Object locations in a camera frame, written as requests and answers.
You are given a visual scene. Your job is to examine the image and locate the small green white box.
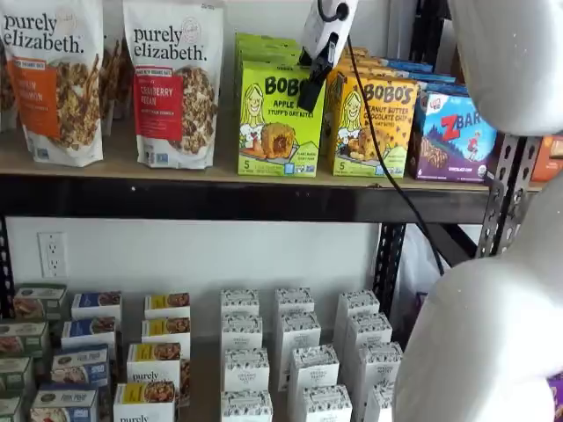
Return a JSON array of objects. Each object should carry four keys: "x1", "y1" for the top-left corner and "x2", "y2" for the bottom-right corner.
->
[
  {"x1": 12, "y1": 283, "x2": 69, "y2": 322},
  {"x1": 0, "y1": 394, "x2": 24, "y2": 422},
  {"x1": 0, "y1": 319, "x2": 51, "y2": 360},
  {"x1": 0, "y1": 355, "x2": 35, "y2": 395}
]

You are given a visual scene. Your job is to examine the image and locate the small yellow white box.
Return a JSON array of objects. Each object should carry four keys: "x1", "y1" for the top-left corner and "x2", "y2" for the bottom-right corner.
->
[
  {"x1": 140, "y1": 316, "x2": 193, "y2": 348},
  {"x1": 143, "y1": 292, "x2": 192, "y2": 321},
  {"x1": 126, "y1": 341, "x2": 193, "y2": 408},
  {"x1": 113, "y1": 381, "x2": 178, "y2": 422}
]

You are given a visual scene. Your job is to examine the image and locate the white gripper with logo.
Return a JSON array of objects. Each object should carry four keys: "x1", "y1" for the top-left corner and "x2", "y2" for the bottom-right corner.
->
[{"x1": 300, "y1": 0, "x2": 358, "y2": 112}]

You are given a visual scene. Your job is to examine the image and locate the white wall power outlet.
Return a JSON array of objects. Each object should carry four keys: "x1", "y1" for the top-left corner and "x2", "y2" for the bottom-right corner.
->
[{"x1": 37, "y1": 231, "x2": 69, "y2": 280}]

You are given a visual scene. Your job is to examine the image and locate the purple snack box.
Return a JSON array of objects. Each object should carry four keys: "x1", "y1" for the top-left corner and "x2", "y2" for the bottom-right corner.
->
[{"x1": 547, "y1": 372, "x2": 563, "y2": 422}]

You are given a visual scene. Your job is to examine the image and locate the white granola bag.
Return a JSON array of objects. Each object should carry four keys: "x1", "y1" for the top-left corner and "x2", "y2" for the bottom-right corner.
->
[{"x1": 0, "y1": 41, "x2": 19, "y2": 133}]

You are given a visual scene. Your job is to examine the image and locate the blue Zbar chocolate chip box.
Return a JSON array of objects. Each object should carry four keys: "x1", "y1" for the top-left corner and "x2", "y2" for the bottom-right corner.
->
[
  {"x1": 411, "y1": 71, "x2": 457, "y2": 85},
  {"x1": 385, "y1": 58, "x2": 435, "y2": 74},
  {"x1": 420, "y1": 80, "x2": 474, "y2": 96},
  {"x1": 407, "y1": 90, "x2": 498, "y2": 185}
]

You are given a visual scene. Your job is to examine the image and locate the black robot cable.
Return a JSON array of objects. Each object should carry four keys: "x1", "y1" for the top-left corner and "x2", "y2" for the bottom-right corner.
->
[{"x1": 314, "y1": 0, "x2": 446, "y2": 278}]

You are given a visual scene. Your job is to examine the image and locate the large orange cardboard box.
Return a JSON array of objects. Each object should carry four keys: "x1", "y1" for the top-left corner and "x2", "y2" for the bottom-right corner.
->
[{"x1": 530, "y1": 134, "x2": 563, "y2": 184}]

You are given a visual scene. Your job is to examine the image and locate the small blue white box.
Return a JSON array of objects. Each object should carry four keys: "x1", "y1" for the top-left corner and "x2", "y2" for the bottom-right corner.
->
[
  {"x1": 29, "y1": 382, "x2": 101, "y2": 422},
  {"x1": 70, "y1": 290, "x2": 123, "y2": 322},
  {"x1": 49, "y1": 344, "x2": 111, "y2": 389},
  {"x1": 60, "y1": 316, "x2": 118, "y2": 351}
]

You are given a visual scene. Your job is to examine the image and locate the white plastic sheet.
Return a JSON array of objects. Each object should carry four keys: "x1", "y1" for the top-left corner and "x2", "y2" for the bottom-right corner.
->
[{"x1": 395, "y1": 223, "x2": 446, "y2": 309}]

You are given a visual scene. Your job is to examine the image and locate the white cartons on lower shelf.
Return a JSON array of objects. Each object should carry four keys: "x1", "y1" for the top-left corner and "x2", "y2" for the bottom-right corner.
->
[{"x1": 175, "y1": 333, "x2": 304, "y2": 422}]

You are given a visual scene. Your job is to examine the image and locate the white organic pantry carton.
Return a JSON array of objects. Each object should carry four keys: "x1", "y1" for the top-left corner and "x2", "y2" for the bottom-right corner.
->
[
  {"x1": 355, "y1": 341, "x2": 405, "y2": 397},
  {"x1": 220, "y1": 389, "x2": 274, "y2": 422},
  {"x1": 300, "y1": 384, "x2": 354, "y2": 422},
  {"x1": 288, "y1": 345, "x2": 340, "y2": 397},
  {"x1": 336, "y1": 288, "x2": 382, "y2": 348},
  {"x1": 223, "y1": 347, "x2": 271, "y2": 393},
  {"x1": 220, "y1": 313, "x2": 264, "y2": 353},
  {"x1": 363, "y1": 381, "x2": 398, "y2": 422},
  {"x1": 344, "y1": 311, "x2": 394, "y2": 375},
  {"x1": 274, "y1": 287, "x2": 317, "y2": 317},
  {"x1": 219, "y1": 287, "x2": 261, "y2": 318},
  {"x1": 275, "y1": 310, "x2": 323, "y2": 392}
]

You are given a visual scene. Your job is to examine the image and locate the red label granola bag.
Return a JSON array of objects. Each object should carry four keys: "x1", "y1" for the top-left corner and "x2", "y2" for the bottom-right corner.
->
[{"x1": 121, "y1": 0, "x2": 225, "y2": 171}]

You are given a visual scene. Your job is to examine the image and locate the wooden shelf board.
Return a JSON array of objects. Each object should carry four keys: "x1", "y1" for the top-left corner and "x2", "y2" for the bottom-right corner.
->
[{"x1": 0, "y1": 118, "x2": 492, "y2": 190}]

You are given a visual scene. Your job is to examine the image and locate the green Bobo's apple pie box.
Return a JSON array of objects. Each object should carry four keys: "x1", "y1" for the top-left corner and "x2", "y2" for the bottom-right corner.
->
[
  {"x1": 235, "y1": 42, "x2": 304, "y2": 56},
  {"x1": 237, "y1": 60, "x2": 327, "y2": 178},
  {"x1": 235, "y1": 52, "x2": 309, "y2": 67},
  {"x1": 235, "y1": 33, "x2": 303, "y2": 46}
]

